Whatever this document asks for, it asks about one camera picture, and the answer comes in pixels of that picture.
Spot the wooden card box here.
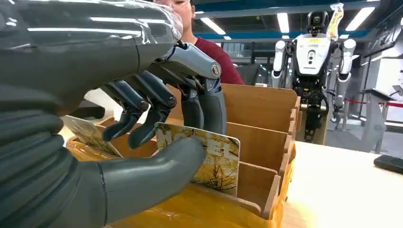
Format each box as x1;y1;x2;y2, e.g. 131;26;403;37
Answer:
65;83;304;228

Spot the red barrier tape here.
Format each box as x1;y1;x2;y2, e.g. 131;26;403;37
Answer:
344;97;403;110

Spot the person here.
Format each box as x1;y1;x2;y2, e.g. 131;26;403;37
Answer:
154;0;245;86

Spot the grey lectern stand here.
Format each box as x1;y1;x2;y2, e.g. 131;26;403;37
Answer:
361;87;395;155

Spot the background humanoid robot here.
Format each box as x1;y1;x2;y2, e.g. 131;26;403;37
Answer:
271;9;359;144

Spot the yellow tree print card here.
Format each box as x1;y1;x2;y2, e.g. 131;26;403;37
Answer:
61;114;124;159
154;122;241;198

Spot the black smartphone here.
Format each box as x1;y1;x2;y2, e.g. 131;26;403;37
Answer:
373;154;403;175

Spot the long ceiling light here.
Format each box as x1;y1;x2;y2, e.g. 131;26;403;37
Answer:
200;17;227;36
345;6;376;32
277;12;290;34

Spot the crinkled clear plastic bag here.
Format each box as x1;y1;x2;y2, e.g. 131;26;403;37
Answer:
326;2;345;41

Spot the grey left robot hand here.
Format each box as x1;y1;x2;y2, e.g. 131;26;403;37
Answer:
0;0;228;226

